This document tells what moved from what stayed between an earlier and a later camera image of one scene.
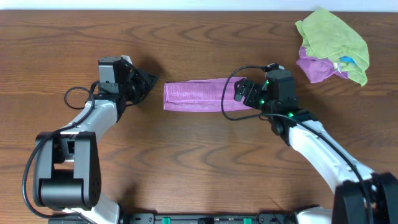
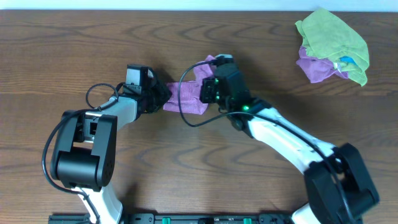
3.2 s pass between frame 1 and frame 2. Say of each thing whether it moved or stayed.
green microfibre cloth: stayed
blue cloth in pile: stayed
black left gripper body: moved
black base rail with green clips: stayed
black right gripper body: moved
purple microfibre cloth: moved
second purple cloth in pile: stayed
